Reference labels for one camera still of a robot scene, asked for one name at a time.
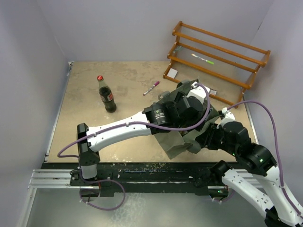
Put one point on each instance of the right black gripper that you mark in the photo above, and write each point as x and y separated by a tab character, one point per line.
205	139

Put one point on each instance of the green canvas bag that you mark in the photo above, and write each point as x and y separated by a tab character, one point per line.
177	142

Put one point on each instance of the glass cola bottle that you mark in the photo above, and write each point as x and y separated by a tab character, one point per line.
106	95

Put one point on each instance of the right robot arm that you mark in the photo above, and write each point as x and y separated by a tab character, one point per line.
276	203

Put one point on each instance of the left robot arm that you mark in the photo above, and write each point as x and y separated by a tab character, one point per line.
183	114

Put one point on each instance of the small red white packet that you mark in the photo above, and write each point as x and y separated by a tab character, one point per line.
213	92

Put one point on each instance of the green marker pen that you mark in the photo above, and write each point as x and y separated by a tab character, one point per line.
198	57

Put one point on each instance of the white card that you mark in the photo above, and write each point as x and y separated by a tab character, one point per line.
172	73

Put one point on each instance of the purple marker pen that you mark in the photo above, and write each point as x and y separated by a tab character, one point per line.
151	88

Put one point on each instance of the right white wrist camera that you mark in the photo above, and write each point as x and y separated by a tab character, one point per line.
225	117

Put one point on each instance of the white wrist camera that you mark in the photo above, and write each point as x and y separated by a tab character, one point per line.
225	117
198	91

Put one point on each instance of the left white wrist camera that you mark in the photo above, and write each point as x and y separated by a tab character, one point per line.
198	91

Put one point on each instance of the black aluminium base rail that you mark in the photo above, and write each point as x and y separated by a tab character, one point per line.
131	177

